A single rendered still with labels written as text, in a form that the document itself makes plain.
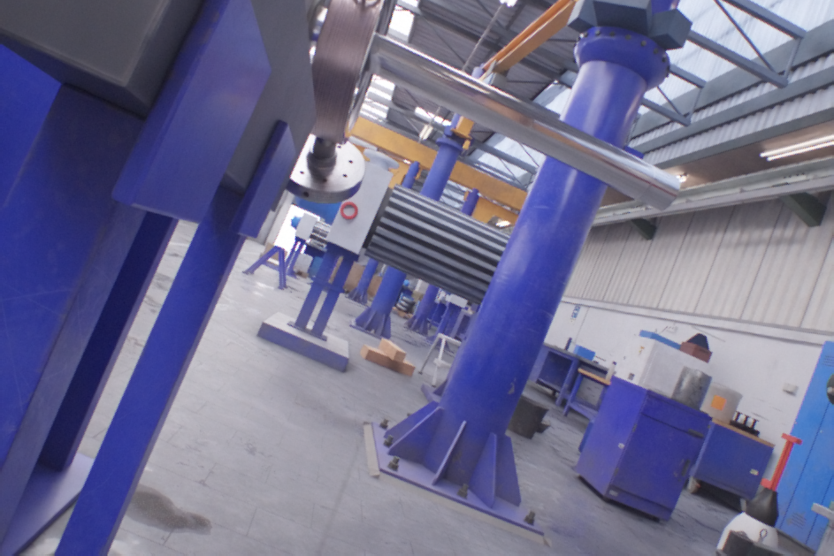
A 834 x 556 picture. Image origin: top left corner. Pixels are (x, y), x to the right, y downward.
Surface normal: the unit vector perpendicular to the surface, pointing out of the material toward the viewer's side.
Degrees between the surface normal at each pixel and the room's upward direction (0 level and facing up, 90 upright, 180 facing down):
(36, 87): 90
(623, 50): 129
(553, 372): 90
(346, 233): 90
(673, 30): 90
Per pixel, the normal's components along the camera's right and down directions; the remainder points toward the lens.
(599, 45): -0.73, 0.32
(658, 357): 0.09, -0.03
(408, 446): 0.44, 0.13
